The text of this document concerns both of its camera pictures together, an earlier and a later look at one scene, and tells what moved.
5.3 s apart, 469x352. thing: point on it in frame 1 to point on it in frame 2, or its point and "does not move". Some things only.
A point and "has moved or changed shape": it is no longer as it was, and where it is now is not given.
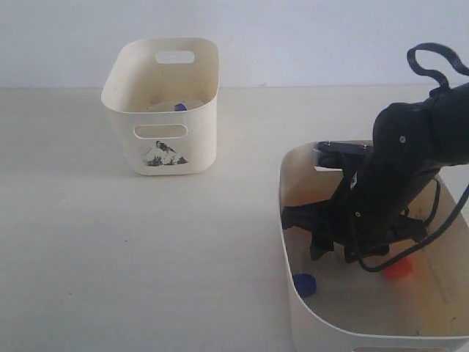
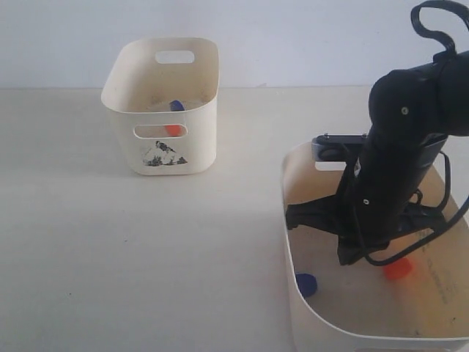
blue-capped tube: x=305 y=284 does not move
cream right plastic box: x=419 y=304 does not move
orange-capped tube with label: x=399 y=270 does not move
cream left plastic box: x=162 y=93 does not move
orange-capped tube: x=314 y=196 to x=173 y=130
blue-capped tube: x=180 y=106 has moved or changed shape
